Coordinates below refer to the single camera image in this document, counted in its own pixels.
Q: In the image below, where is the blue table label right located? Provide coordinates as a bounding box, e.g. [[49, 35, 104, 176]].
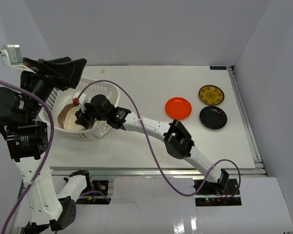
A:
[[209, 66, 227, 70]]

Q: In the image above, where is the black round plate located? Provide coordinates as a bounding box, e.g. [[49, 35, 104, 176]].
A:
[[199, 106, 228, 130]]

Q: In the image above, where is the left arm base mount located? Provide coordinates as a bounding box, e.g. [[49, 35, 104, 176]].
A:
[[58, 169, 111, 205]]

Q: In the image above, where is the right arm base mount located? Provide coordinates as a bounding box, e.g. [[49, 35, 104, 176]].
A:
[[195, 179, 242, 207]]

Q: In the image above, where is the yellow patterned round plate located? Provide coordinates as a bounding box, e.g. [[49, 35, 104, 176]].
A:
[[198, 85, 225, 106]]

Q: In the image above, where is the brown square bowl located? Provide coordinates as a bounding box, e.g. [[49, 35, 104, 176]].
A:
[[58, 104, 85, 131]]

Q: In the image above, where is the white plastic dish basket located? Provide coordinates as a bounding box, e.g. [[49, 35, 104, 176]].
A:
[[46, 78, 120, 141]]

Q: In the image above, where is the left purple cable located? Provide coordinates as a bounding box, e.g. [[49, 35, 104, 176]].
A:
[[0, 76, 56, 234]]

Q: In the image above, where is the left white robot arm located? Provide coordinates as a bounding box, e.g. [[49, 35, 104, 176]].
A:
[[0, 57, 93, 234]]

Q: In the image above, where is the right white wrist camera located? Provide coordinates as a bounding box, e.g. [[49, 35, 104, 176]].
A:
[[72, 92, 88, 107]]

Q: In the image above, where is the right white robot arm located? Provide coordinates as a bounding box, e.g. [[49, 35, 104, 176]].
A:
[[73, 93, 229, 195]]

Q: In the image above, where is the aluminium table frame rail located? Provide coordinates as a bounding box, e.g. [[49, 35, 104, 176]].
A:
[[227, 65, 267, 177]]

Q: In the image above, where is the purple cable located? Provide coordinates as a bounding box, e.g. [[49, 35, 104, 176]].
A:
[[0, 76, 56, 234], [78, 79, 242, 197]]

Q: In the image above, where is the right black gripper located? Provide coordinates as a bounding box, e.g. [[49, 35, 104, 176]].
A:
[[75, 101, 109, 129]]

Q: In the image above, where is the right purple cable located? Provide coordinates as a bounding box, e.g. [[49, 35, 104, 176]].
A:
[[78, 79, 242, 197]]

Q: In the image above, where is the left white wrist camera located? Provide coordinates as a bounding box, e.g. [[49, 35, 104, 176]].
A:
[[0, 44, 36, 74]]

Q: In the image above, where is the orange round plate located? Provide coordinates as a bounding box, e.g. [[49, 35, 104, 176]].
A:
[[165, 97, 192, 120]]

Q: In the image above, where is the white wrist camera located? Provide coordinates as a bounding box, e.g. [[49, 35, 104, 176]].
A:
[[72, 92, 88, 107], [0, 44, 36, 74]]

